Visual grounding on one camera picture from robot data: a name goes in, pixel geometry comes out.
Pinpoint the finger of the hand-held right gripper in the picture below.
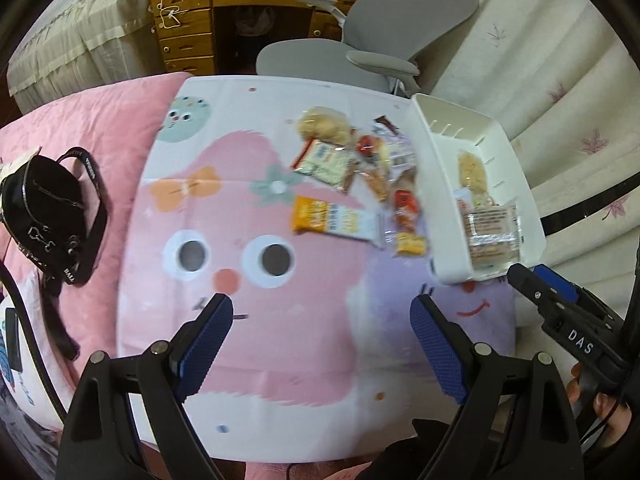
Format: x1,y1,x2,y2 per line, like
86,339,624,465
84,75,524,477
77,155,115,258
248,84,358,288
507,264,566,321
532,264,579,304

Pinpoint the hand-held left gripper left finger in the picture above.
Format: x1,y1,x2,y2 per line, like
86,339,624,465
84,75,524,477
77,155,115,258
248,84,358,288
59,294,235,480

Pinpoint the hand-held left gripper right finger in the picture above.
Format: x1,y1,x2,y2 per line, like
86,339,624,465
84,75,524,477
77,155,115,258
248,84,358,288
409,294,585,480

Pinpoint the large clear cake packet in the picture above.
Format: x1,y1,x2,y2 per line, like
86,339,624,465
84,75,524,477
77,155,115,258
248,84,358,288
462,200,523,281

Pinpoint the yellow snack packet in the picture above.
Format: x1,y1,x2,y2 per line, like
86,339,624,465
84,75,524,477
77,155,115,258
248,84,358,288
394,232,430,257

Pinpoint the white plastic box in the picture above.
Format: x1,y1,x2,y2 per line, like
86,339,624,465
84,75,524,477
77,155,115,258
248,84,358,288
411,92,547,285

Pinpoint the clear rice cracker packet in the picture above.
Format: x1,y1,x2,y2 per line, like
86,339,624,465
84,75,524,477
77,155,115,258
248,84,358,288
457,151,490,196

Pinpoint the red orange pastry packet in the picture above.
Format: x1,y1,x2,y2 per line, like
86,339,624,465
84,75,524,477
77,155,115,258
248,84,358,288
390,187,421,233

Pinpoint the orange white snack packet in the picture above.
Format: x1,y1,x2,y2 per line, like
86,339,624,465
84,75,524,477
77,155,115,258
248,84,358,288
291,195,386,250

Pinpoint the clear bread packet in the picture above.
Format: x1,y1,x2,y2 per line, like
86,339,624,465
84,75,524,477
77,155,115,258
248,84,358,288
360,162,418,201

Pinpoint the white labelled snack packet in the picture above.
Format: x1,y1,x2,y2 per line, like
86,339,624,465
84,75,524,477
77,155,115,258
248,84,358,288
382,132,416,168

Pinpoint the brown snowflake snack packet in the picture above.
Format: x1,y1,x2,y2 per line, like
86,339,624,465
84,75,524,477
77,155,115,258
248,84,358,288
372,114,401,136

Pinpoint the white blue cracker packet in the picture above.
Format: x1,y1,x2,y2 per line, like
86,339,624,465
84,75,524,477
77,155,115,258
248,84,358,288
291,138,358,195

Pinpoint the round bread packet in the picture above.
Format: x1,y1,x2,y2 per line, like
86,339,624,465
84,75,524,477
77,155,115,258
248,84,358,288
296,106,355,146

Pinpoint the black shoulder bag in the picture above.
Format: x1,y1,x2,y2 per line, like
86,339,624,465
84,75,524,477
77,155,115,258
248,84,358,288
0,147,108,361

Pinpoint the person's right hand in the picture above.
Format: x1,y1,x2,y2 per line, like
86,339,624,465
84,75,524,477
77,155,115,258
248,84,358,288
565,362,636,453

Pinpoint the cartoon printed table mat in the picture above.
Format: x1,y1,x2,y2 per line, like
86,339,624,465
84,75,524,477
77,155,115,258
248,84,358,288
116,76,518,461

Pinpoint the person's dark clothing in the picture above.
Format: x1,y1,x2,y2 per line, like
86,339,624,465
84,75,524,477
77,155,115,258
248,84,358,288
360,417,453,480

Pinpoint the white cartoon pillow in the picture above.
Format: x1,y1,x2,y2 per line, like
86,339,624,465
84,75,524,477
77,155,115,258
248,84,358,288
0,280,66,431

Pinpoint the black phone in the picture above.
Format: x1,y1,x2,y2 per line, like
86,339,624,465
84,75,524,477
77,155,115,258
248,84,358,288
4,307,23,373

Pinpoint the white floral curtain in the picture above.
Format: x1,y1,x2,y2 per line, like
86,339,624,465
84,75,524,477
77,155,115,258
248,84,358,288
420,0,640,311

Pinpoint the grey office chair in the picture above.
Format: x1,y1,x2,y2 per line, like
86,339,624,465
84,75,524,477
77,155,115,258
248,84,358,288
256,0,480,98

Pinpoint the wooden desk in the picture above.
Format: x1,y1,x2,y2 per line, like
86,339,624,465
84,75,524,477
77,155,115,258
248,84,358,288
149,0,396,77

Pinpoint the plastic bag under desk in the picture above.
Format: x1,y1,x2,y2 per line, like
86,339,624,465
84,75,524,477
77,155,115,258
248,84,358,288
235,7,275,36

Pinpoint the black cable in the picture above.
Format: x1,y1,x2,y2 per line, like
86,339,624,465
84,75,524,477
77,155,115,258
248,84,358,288
0,262,68,423

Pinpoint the white cable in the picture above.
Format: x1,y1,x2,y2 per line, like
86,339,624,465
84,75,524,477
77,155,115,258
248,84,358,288
149,0,193,31

